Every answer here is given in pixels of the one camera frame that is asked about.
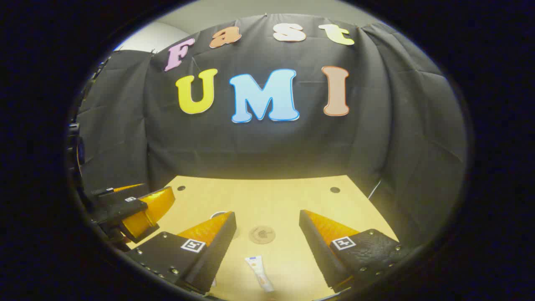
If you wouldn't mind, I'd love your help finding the white toothpaste tube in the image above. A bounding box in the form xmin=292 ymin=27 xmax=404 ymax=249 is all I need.
xmin=245 ymin=255 xmax=275 ymax=293

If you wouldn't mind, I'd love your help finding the black backdrop cloth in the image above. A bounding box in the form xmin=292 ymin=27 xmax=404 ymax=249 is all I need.
xmin=71 ymin=13 xmax=468 ymax=251

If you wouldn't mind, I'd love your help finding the round cork coaster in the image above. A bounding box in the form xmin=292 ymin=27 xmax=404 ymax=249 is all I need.
xmin=249 ymin=225 xmax=276 ymax=245

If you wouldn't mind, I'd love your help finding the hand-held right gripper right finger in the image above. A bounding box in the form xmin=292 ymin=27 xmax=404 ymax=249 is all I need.
xmin=298 ymin=209 xmax=413 ymax=293

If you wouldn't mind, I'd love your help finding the wooden desktop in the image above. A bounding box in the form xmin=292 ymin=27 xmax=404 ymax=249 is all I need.
xmin=125 ymin=175 xmax=400 ymax=301

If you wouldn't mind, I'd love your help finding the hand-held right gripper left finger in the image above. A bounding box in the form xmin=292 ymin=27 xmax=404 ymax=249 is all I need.
xmin=125 ymin=211 xmax=237 ymax=294

